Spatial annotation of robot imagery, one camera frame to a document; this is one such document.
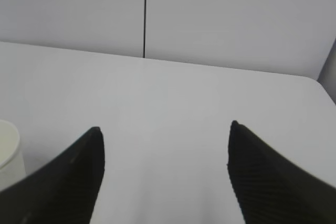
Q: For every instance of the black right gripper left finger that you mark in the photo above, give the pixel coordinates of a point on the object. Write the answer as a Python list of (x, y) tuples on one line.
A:
[(63, 191)]

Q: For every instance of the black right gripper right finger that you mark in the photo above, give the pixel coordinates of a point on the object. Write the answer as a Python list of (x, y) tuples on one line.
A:
[(270, 188)]

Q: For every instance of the white paper cup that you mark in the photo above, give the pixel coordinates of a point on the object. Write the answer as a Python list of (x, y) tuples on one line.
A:
[(12, 162)]

